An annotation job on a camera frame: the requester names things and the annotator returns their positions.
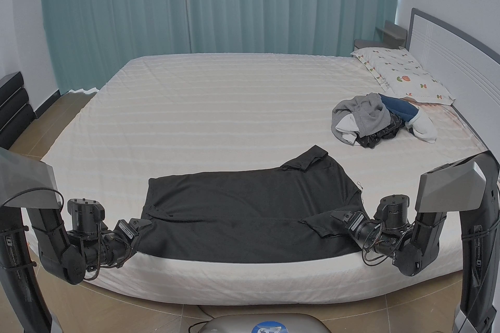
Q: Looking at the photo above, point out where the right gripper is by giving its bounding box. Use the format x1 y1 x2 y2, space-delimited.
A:
330 211 390 251

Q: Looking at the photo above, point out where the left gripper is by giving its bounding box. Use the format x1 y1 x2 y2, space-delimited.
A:
97 218 154 267

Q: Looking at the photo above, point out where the black polo shirt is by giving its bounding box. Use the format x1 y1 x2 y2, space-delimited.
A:
137 145 366 265

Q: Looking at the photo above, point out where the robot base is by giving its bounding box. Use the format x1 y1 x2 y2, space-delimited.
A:
199 314 333 333

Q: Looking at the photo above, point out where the pile of clothes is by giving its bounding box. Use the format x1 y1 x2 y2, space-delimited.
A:
331 93 438 149

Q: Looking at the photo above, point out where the bed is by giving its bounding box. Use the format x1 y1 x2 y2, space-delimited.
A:
8 8 500 306

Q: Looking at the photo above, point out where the white printed pillow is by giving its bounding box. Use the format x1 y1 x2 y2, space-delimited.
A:
350 47 457 106

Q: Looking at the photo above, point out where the black chest of drawers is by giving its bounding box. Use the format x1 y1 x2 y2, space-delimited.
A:
0 72 36 152

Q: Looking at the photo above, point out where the grey bedside table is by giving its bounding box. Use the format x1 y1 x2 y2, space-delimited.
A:
353 20 409 51

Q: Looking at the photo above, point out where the black cable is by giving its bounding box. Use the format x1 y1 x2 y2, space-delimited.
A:
189 306 213 333
0 188 65 212
361 224 394 268

